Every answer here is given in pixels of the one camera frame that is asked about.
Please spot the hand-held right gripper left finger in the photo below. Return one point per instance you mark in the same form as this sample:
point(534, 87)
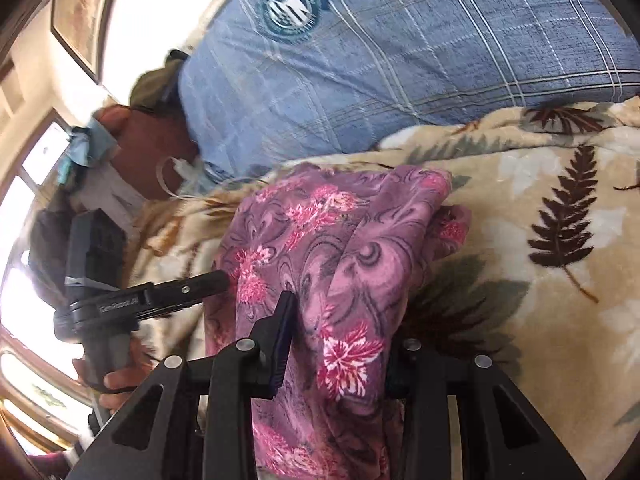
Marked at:
point(282, 340)

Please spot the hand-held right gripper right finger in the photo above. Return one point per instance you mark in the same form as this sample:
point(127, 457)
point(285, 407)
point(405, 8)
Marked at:
point(425, 375)

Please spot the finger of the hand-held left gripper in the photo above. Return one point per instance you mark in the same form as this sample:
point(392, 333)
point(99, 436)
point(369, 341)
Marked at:
point(192, 290)

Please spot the purple floral garment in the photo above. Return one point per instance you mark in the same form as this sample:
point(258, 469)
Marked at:
point(350, 260)

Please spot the person's left hand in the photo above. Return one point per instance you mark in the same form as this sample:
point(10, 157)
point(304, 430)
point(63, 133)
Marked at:
point(120, 380)

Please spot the reddish brown cushion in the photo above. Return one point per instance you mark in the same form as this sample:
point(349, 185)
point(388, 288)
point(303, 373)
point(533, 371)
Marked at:
point(150, 145)

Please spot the light blue cloth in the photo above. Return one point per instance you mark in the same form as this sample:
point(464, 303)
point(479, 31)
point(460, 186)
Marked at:
point(87, 152)

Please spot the beige leaf print fleece blanket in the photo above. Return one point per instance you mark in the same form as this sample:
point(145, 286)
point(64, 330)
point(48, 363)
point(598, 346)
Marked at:
point(540, 260)

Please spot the olive green cloth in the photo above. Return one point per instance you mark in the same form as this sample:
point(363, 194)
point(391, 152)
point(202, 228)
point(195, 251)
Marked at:
point(152, 85)

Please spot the blue plaid pillow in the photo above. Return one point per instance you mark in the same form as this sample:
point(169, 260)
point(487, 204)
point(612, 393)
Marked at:
point(400, 60)

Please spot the framed wall picture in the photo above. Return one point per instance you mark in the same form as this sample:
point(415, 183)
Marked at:
point(75, 15)

